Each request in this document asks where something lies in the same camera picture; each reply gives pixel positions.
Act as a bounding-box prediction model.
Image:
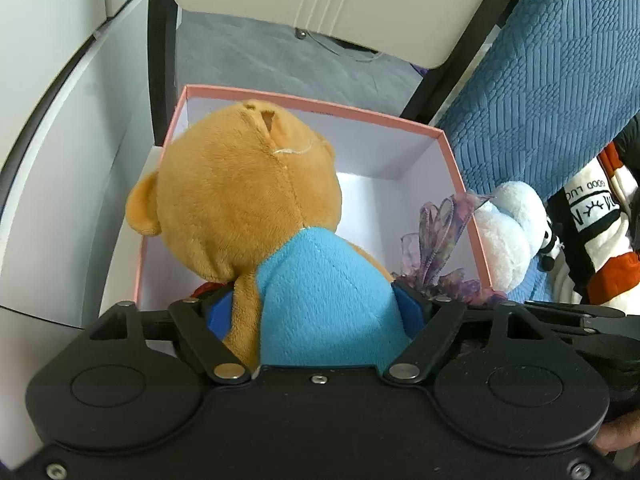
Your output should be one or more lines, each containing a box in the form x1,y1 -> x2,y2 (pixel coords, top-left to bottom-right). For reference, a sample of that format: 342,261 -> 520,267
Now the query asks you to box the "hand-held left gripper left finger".
89,290 -> 253,386

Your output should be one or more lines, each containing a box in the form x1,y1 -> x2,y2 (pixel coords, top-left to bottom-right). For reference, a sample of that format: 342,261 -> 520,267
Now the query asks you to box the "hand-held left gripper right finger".
382,280 -> 553,385

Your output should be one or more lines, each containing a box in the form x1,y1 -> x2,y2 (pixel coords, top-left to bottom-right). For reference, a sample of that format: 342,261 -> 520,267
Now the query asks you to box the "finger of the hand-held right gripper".
520,300 -> 640,336

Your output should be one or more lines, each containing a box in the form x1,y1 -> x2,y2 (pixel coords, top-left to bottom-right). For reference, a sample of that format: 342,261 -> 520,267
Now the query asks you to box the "red and black small toy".
192,280 -> 227,299

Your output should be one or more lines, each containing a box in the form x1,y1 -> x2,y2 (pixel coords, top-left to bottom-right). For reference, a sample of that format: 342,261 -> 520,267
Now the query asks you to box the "purple ribbon bow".
392,191 -> 508,309

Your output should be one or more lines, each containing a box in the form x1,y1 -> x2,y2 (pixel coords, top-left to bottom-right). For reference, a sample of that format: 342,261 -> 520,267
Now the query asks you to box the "brown teddy bear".
125,100 -> 417,368

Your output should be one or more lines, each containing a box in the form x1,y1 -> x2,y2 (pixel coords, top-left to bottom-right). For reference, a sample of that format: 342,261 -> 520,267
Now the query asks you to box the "pink cardboard box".
131,84 -> 496,356

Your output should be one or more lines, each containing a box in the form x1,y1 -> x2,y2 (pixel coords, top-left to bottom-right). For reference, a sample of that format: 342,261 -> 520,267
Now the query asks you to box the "person's right hand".
592,402 -> 640,457

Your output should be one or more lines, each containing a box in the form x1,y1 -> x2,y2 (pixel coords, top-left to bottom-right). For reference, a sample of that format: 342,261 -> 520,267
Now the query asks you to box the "black and white panda plush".
537,215 -> 567,272

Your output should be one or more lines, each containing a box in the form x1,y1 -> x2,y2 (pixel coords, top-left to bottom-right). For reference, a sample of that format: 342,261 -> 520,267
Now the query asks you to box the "white and blue plush toy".
472,181 -> 551,293

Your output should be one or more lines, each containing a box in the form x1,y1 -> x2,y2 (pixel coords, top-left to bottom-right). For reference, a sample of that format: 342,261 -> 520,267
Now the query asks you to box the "striped fleece blanket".
545,142 -> 640,307

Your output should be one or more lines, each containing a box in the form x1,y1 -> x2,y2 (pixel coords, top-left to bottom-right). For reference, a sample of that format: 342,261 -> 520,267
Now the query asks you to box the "black puffer jacket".
612,114 -> 640,171

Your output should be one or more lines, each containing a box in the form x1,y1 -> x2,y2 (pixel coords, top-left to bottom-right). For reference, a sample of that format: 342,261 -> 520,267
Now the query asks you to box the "blue textured seat cushion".
435,0 -> 640,307

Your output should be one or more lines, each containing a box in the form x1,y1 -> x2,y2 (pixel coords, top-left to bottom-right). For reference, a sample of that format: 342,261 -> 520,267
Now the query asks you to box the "white folding chair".
147,0 -> 538,137

